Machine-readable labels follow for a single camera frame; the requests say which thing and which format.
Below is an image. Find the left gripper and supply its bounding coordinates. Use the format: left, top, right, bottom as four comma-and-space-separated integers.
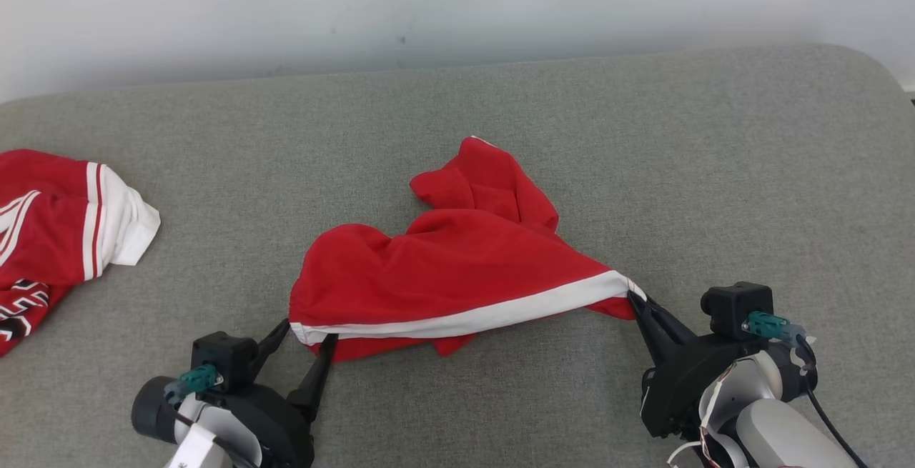
214, 319, 338, 468

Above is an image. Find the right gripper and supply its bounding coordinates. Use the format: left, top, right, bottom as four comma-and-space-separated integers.
628, 291, 760, 442

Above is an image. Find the red shorts white stripe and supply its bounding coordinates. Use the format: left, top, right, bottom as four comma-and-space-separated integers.
288, 136, 648, 364

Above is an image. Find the red white sleeved shirt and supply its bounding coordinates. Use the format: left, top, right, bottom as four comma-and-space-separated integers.
0, 148, 162, 359

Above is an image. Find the left arm teal plug cable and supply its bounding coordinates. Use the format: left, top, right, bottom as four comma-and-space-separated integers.
164, 364, 221, 406

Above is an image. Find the arm teal plug cable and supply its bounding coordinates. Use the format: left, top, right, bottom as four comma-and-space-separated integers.
164, 364, 221, 406
742, 311, 869, 468

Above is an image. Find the right arm teal plug cable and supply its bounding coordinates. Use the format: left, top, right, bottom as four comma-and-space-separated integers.
742, 311, 869, 468

